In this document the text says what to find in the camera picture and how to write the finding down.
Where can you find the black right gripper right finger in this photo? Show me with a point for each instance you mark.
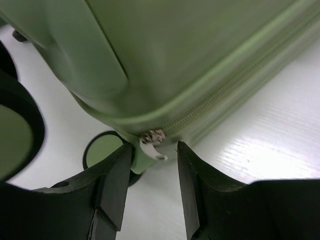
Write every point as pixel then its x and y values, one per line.
pixel 218 207

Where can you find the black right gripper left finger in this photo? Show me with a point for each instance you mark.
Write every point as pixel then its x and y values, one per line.
pixel 87 206

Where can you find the green hard-shell suitcase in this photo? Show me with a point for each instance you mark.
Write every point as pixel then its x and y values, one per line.
pixel 163 71

